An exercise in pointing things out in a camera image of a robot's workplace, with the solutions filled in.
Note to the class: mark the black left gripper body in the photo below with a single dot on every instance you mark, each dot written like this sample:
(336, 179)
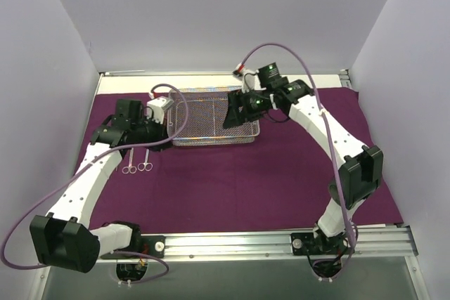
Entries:
(157, 133)

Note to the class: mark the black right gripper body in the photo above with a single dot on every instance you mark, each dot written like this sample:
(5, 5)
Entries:
(240, 109)

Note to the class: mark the steel surgical scissors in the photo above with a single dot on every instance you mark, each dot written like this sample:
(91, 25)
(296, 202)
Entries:
(145, 165)

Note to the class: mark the metal mesh instrument tray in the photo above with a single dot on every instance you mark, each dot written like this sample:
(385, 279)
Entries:
(205, 110)

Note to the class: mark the purple cloth wrap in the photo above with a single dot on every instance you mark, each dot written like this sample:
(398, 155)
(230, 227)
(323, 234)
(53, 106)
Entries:
(278, 181)

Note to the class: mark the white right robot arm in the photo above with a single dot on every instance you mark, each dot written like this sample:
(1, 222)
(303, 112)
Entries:
(357, 167)

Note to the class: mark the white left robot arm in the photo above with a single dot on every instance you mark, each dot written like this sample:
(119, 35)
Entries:
(63, 238)

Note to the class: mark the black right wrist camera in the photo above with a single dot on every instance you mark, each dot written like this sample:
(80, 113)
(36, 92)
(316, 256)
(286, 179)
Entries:
(268, 74)

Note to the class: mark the aluminium right side rail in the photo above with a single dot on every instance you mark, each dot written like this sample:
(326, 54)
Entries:
(345, 79)

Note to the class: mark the aluminium rail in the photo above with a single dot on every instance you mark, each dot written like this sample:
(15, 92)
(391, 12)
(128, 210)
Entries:
(372, 241)
(345, 79)

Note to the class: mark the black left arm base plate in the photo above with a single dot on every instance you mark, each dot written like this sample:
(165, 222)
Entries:
(153, 245)

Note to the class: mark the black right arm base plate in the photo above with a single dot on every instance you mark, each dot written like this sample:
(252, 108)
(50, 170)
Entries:
(317, 244)

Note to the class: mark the aluminium front rail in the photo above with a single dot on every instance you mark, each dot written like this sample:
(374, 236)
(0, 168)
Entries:
(372, 241)

